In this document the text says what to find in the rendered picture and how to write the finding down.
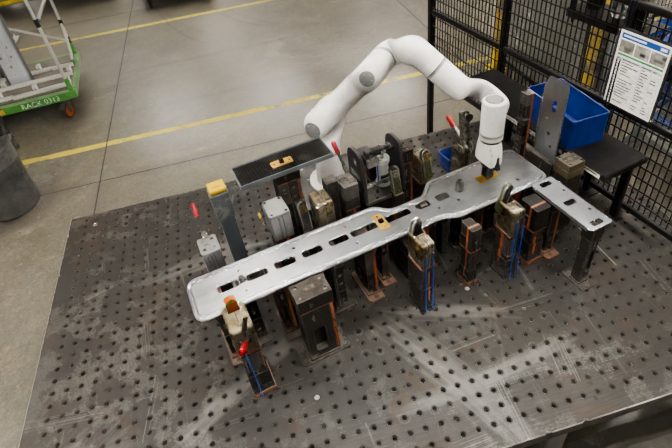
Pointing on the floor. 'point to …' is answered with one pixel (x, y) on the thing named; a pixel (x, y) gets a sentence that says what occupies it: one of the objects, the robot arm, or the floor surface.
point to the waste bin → (14, 179)
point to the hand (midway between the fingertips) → (487, 171)
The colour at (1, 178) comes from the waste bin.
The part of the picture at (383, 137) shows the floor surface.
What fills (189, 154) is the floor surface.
